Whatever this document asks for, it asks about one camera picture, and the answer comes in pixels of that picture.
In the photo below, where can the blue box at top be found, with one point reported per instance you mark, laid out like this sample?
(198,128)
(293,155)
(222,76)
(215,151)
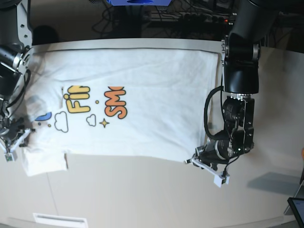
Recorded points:
(139,2)

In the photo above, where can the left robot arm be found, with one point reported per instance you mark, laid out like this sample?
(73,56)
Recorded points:
(241,50)

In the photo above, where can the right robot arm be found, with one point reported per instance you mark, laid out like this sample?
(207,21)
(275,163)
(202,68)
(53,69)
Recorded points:
(15,52)

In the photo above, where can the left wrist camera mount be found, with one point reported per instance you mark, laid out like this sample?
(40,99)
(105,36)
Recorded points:
(219,177)

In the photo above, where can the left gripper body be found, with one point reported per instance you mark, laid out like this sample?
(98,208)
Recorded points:
(215,152)

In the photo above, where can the dark tablet device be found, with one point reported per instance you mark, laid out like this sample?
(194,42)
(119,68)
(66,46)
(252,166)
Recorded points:
(297,207)

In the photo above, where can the white printed T-shirt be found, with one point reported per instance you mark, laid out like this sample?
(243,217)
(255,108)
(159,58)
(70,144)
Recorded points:
(116,102)

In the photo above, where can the white label on table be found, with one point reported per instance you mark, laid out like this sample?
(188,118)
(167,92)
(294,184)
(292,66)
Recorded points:
(60,221)

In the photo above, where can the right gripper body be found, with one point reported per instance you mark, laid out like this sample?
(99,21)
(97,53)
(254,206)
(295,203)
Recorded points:
(12,132)

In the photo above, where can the black power strip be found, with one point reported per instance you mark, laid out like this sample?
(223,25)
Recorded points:
(204,17)

